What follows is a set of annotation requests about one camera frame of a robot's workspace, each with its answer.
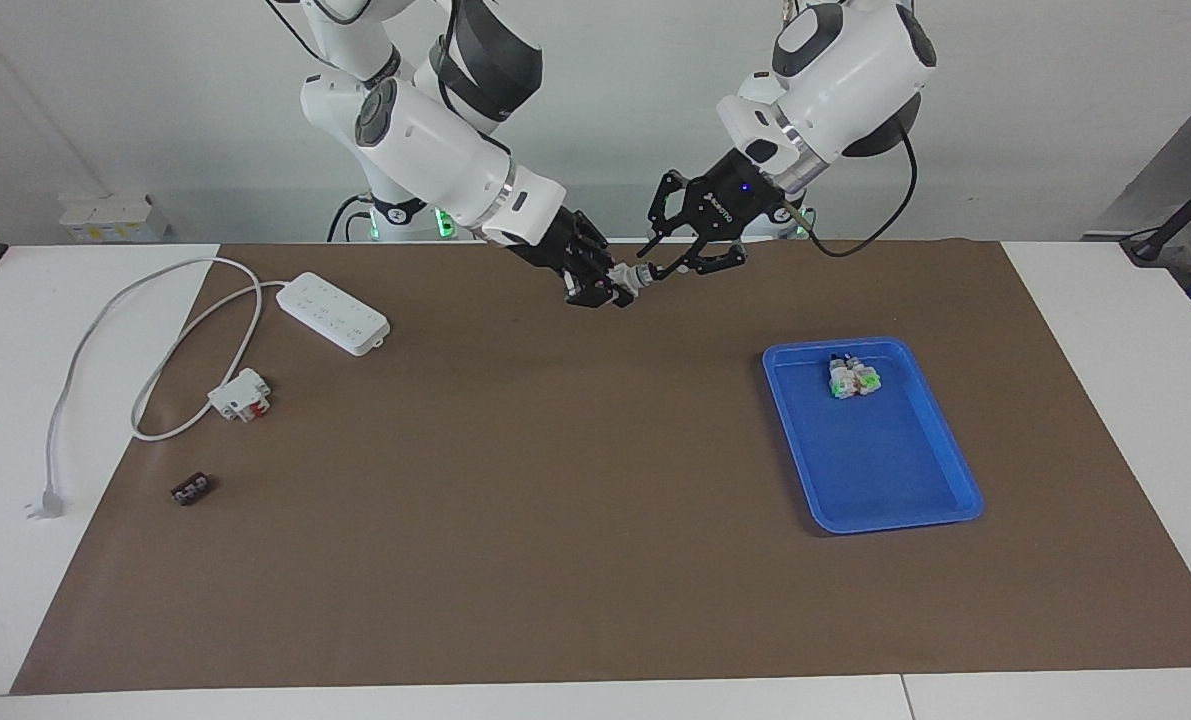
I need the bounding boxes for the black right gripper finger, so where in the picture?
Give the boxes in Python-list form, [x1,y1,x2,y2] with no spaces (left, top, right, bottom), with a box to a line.
[579,241,625,282]
[566,277,637,310]

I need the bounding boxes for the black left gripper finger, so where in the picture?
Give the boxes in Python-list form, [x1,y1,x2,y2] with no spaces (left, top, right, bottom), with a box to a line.
[636,169,695,258]
[649,237,749,284]

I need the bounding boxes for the white orange selector switch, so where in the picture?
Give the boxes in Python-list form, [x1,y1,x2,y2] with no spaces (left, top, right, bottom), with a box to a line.
[610,262,657,301]

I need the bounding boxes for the white power strip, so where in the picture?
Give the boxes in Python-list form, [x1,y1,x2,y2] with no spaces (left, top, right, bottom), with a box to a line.
[276,271,393,359]

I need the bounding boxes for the brown table mat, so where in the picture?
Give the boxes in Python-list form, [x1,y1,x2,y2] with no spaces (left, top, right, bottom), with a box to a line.
[10,240,1191,696]

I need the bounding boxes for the blue plastic tray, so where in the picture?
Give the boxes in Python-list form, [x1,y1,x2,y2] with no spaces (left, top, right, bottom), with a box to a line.
[762,337,985,535]

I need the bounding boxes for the white red circuit breaker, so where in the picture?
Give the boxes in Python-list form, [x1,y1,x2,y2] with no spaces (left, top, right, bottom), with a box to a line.
[207,368,273,424]

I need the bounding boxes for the white cardboard box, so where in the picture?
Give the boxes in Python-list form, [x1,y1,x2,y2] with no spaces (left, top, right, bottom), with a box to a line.
[59,193,172,244]

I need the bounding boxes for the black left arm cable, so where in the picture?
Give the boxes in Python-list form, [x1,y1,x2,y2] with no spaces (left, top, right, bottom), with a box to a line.
[783,120,920,260]

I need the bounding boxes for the black stand with cable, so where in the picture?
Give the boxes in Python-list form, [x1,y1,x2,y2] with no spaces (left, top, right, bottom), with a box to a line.
[1120,185,1191,267]

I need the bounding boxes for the white power strip cable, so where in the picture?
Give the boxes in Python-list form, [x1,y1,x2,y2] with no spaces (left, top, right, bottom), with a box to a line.
[25,256,292,522]

